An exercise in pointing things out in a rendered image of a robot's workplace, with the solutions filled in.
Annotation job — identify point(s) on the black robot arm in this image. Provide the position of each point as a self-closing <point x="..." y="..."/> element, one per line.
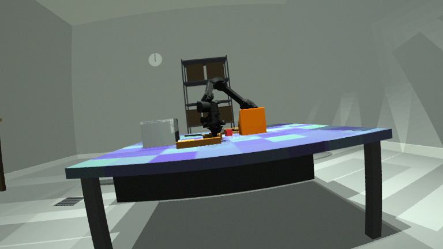
<point x="207" y="105"/>

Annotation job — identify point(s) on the grey metal cabinet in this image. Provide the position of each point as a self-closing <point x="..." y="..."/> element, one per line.
<point x="156" y="133"/>

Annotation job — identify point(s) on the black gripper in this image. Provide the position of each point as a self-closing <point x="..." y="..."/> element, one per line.
<point x="214" y="125"/>

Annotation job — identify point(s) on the brown cylinder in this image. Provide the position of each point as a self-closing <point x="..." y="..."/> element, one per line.
<point x="211" y="136"/>

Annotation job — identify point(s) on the yellow bar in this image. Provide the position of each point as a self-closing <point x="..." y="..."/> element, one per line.
<point x="198" y="142"/>

